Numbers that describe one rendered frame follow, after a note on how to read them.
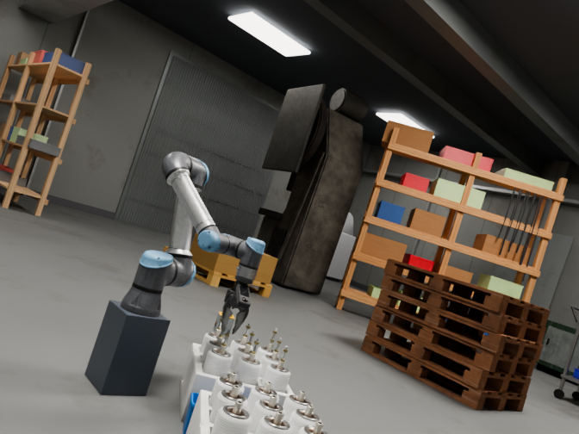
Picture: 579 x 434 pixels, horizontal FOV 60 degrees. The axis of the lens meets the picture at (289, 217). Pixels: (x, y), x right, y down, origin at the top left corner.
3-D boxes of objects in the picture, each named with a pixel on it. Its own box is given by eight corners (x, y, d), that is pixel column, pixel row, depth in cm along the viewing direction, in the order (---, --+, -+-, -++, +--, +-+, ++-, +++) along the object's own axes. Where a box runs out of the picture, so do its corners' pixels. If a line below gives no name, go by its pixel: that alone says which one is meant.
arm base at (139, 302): (129, 313, 182) (138, 288, 183) (114, 300, 194) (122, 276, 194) (165, 319, 192) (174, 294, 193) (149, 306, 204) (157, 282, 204)
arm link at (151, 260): (126, 279, 191) (137, 245, 191) (149, 282, 203) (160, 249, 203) (149, 290, 185) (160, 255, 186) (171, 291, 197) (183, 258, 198)
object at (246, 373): (222, 407, 186) (238, 360, 187) (224, 398, 196) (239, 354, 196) (247, 415, 187) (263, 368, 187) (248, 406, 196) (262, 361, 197)
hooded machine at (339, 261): (321, 275, 1248) (342, 212, 1253) (342, 283, 1195) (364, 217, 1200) (298, 269, 1194) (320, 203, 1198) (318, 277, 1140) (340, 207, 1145)
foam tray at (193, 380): (180, 422, 179) (196, 373, 180) (179, 381, 217) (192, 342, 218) (282, 444, 188) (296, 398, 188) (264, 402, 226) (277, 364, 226)
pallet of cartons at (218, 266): (271, 298, 563) (283, 260, 564) (211, 286, 507) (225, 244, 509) (214, 269, 654) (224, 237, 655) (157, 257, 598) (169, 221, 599)
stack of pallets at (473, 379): (526, 412, 393) (557, 313, 395) (475, 410, 344) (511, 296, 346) (410, 355, 482) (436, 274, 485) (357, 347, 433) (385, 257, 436)
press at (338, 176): (211, 257, 789) (272, 75, 798) (277, 275, 875) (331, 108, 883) (270, 287, 665) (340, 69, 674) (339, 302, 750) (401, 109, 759)
